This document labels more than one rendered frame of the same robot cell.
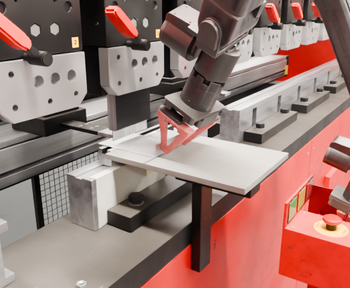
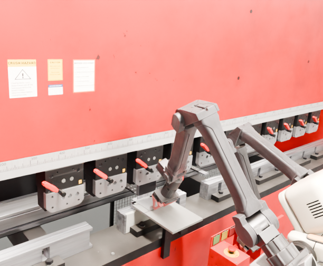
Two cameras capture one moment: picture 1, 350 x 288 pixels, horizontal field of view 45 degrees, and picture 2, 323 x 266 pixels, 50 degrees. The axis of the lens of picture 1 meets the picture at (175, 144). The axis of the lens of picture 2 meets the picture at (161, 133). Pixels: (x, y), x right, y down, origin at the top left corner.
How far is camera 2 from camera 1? 0.86 m
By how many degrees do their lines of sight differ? 13
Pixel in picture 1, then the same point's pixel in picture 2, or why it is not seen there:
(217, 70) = (172, 186)
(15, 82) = (101, 186)
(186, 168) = (158, 218)
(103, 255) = (123, 244)
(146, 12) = (154, 154)
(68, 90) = (119, 186)
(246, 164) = (181, 220)
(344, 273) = not seen: outside the picture
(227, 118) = (203, 186)
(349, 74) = not seen: hidden behind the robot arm
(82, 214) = (120, 226)
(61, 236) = (111, 234)
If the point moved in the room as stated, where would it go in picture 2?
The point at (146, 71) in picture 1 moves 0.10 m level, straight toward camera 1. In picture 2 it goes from (152, 176) to (147, 184)
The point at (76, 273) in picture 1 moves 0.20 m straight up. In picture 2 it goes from (112, 249) to (114, 206)
